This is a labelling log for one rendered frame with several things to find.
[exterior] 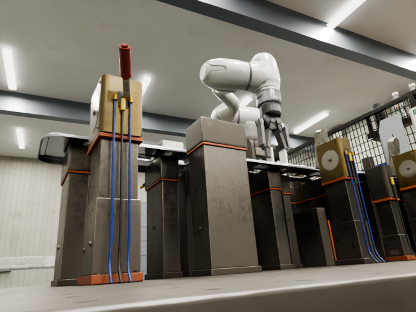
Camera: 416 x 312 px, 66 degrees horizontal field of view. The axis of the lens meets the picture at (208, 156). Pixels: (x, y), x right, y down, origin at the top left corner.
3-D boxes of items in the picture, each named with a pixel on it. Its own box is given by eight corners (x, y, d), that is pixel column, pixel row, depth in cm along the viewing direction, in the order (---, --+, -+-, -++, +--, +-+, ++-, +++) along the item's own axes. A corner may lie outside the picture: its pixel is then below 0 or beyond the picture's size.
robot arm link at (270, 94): (249, 96, 118) (251, 110, 116) (265, 83, 111) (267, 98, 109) (268, 101, 122) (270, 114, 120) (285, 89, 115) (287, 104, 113)
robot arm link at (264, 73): (273, 101, 123) (241, 98, 119) (268, 67, 128) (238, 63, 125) (287, 85, 113) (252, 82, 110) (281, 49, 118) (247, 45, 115)
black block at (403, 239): (418, 261, 89) (390, 161, 99) (384, 263, 97) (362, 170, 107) (428, 260, 91) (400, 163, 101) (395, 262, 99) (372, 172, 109)
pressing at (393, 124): (420, 183, 136) (398, 112, 147) (394, 190, 145) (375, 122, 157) (420, 183, 136) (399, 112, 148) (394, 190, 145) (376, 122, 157)
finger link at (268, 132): (274, 119, 111) (271, 117, 110) (271, 147, 106) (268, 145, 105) (267, 124, 114) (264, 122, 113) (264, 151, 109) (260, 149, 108)
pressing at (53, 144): (43, 127, 61) (44, 121, 62) (36, 163, 80) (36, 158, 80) (426, 182, 129) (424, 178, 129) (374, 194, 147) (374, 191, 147)
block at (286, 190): (293, 268, 93) (279, 173, 103) (277, 269, 99) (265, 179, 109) (303, 267, 95) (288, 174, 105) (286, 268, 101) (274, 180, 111)
